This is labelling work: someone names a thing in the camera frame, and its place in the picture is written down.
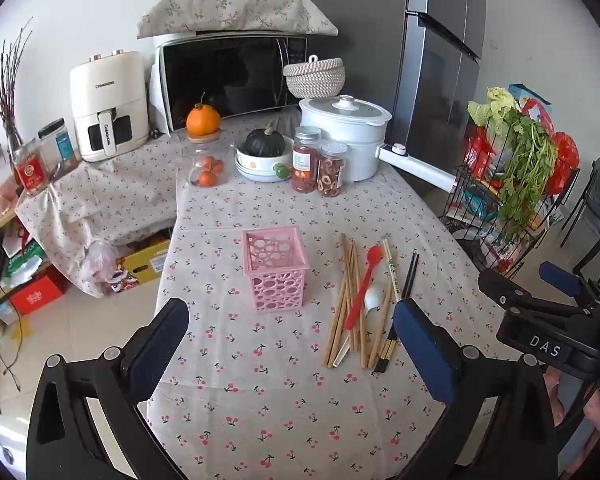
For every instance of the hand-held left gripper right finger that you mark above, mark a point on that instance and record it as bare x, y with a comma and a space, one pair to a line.
421, 352

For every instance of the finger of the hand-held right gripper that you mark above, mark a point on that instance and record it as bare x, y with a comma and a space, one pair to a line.
510, 292
560, 277

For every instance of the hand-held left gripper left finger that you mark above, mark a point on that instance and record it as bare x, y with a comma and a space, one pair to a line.
164, 342

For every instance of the white plastic spoon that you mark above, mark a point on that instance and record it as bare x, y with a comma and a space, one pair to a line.
374, 297

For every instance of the black chopstick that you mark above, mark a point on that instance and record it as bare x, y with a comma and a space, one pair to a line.
412, 280
406, 280

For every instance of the patterned light chopstick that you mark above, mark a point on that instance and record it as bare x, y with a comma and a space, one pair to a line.
393, 272
388, 262

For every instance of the red plastic spoon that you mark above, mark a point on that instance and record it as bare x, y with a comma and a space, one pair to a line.
375, 256

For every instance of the pink perforated plastic basket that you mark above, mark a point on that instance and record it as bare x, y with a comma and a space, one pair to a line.
275, 272

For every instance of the person's right hand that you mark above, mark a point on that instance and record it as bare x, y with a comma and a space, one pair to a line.
597, 410

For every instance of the yellow cardboard box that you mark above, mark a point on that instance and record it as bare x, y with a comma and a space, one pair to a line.
147, 260

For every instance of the clear plastic bag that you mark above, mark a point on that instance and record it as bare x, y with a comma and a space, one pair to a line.
100, 265

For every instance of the bunch of cilantro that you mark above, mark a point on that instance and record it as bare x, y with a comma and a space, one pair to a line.
527, 170

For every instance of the cherry print tablecloth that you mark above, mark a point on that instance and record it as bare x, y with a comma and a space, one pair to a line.
260, 410

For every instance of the red plastic bag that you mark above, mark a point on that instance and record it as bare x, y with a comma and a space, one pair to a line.
565, 160

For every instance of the red cardboard box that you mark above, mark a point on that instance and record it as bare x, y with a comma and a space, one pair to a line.
37, 295

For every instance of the red snack packet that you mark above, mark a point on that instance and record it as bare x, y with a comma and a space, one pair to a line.
482, 152

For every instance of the small floral print cloth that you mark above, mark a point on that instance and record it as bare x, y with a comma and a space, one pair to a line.
110, 190

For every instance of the glass jar with tangerines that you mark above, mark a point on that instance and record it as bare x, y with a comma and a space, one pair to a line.
209, 162

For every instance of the napa cabbage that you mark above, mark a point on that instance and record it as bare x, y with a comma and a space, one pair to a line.
495, 102

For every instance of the blue box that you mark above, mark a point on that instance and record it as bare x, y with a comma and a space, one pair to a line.
527, 92

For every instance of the white ceramic bowl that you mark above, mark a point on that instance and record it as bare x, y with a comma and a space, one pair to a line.
260, 167

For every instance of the jar of dried fruit slices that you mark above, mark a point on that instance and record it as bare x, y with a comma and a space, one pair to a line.
332, 170

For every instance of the black lidded glass container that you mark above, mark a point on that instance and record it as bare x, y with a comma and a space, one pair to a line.
62, 145

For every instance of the dark green kabocha squash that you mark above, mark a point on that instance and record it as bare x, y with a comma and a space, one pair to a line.
264, 142

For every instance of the white electric pot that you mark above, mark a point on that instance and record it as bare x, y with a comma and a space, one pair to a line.
350, 135

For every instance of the jar of red chili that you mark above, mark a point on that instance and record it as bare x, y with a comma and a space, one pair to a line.
305, 160

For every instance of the cream air fryer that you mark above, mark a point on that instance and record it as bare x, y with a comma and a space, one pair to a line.
107, 95

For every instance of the black microwave oven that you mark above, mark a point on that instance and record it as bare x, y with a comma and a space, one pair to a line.
220, 75

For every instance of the grey refrigerator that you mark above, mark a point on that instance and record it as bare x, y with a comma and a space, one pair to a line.
380, 35

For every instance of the woven lidded basket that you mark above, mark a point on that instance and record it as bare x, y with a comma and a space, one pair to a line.
314, 79

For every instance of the dry branches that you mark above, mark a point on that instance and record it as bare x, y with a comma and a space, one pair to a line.
5, 85

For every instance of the floral microwave cover cloth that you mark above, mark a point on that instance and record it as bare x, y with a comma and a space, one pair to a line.
230, 10

